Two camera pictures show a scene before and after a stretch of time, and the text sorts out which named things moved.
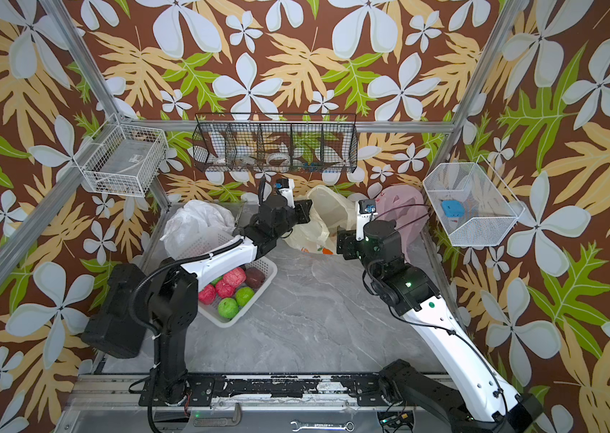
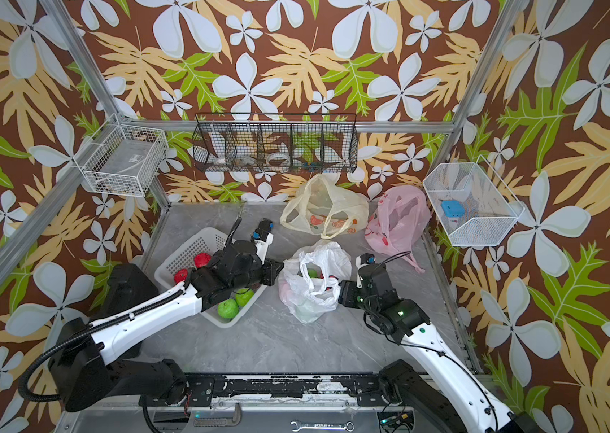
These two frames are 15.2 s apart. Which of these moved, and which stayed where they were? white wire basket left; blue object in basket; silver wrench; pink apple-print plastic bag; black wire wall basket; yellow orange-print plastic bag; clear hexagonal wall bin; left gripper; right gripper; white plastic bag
Moved: yellow orange-print plastic bag; right gripper; left gripper; white plastic bag
Stayed: silver wrench; blue object in basket; clear hexagonal wall bin; black wire wall basket; white wire basket left; pink apple-print plastic bag
